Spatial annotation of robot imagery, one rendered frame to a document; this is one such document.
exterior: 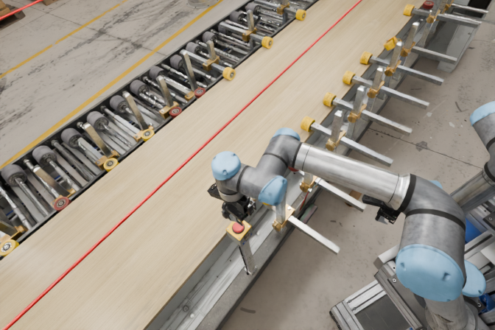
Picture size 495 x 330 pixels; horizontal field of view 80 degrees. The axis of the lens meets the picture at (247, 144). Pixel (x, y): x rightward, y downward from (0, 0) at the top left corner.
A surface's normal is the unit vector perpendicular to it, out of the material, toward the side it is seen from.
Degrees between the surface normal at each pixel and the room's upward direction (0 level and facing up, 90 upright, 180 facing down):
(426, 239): 21
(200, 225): 0
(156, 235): 0
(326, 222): 0
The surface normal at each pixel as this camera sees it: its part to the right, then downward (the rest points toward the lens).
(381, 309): -0.10, -0.62
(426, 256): -0.40, -0.65
